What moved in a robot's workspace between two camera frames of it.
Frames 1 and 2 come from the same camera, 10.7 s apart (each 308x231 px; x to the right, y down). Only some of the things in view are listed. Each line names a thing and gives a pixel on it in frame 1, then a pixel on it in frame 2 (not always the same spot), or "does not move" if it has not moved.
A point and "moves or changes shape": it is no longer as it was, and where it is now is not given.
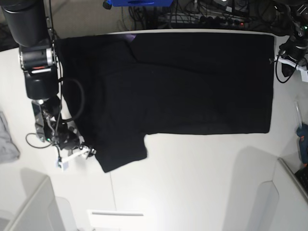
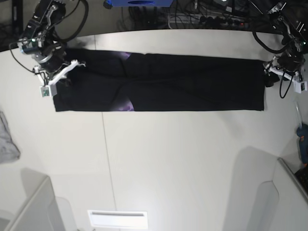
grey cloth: (8, 151) does not move
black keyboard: (301, 175) does not move
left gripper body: (70, 139) → (53, 66)
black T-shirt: (119, 88) moves or changes shape
